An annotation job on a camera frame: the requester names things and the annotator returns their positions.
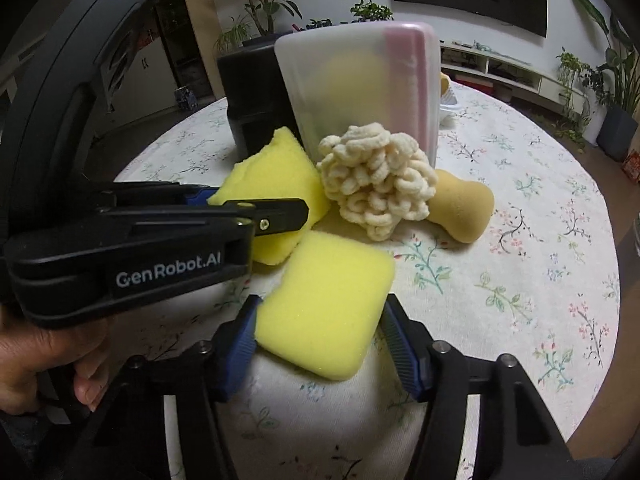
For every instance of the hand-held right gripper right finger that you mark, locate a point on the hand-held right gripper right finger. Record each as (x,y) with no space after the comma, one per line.
(402,355)

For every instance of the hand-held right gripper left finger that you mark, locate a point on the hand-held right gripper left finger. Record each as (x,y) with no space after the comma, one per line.
(240,355)

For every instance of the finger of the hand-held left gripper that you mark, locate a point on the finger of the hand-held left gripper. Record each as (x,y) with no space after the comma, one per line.
(200,194)
(280,212)

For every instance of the yellow sponge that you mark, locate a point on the yellow sponge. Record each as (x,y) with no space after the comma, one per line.
(280,175)
(325,305)
(355,85)

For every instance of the person's left hand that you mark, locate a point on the person's left hand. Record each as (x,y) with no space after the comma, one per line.
(35,355)

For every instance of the cream chenille scrubber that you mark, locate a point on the cream chenille scrubber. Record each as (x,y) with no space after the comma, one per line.
(375,185)

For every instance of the black cylindrical container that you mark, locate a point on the black cylindrical container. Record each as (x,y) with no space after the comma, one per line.
(255,100)

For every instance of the translucent plastic container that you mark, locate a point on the translucent plastic container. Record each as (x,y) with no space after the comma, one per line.
(310,70)

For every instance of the tan gourd-shaped sponge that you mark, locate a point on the tan gourd-shaped sponge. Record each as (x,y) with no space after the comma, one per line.
(460,205)

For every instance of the spider plant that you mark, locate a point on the spider plant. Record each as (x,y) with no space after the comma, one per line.
(232,35)

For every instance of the dark bookcase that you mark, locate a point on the dark bookcase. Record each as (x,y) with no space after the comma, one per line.
(172,20)

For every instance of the pink cloth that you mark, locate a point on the pink cloth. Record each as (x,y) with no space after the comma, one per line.
(407,75)

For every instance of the small green plant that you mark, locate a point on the small green plant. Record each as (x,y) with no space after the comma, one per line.
(317,24)

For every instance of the white tray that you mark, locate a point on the white tray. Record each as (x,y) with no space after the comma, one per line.
(450,105)

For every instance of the trailing green plant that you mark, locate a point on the trailing green plant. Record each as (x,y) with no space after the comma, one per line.
(370,10)

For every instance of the white television cabinet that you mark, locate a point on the white television cabinet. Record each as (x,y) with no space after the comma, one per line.
(525,80)

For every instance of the red box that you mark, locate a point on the red box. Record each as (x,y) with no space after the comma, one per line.
(632,165)

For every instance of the dark grey plant pot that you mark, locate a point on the dark grey plant pot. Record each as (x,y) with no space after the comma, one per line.
(617,132)

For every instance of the small bushy plant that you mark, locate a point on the small bushy plant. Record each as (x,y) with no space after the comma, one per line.
(575,80)

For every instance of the large-leaf plant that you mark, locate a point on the large-leaf plant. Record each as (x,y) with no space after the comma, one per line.
(615,50)

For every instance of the white wall cabinets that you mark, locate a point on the white wall cabinets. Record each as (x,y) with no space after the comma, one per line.
(150,70)

